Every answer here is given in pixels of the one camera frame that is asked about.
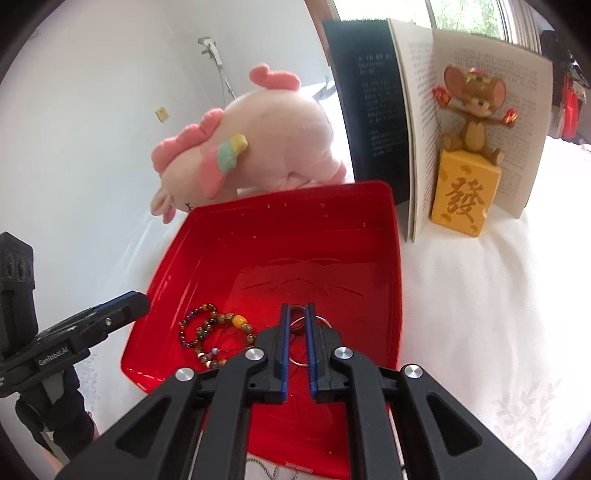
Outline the white wall-mounted shower head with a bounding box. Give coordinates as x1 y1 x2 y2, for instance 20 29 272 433
198 37 238 108

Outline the dark beaded bracelet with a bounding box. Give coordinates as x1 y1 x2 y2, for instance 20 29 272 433
178 302 219 354

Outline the person's left hand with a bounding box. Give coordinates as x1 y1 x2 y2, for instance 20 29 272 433
14 367 95 462

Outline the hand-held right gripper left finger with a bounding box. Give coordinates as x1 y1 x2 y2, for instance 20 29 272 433
55 302 293 480

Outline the pink plush unicorn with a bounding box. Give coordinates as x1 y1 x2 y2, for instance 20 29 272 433
150 64 348 224

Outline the white embroidered cloth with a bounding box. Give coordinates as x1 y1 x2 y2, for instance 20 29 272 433
69 78 591 480

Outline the red plastic tray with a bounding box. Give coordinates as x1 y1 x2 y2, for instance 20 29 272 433
120 180 403 476

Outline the open book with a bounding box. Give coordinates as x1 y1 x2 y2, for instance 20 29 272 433
322 17 554 244

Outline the window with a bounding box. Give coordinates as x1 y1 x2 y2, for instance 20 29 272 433
330 0 543 49

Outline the mouse figurine on yellow block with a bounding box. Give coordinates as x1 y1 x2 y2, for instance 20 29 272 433
430 65 520 238

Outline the red hanging ornament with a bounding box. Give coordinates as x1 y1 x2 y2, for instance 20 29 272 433
560 85 581 139

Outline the brown beaded bracelet yellow bead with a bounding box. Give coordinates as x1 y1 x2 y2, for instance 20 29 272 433
196 313 256 370

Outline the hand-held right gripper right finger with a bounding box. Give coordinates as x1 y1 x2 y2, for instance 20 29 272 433
305 302 539 480

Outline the silver chain necklace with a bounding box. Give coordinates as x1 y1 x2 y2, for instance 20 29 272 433
244 455 317 480

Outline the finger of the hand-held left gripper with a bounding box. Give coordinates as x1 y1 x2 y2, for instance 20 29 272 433
69 291 141 321
39 295 151 354

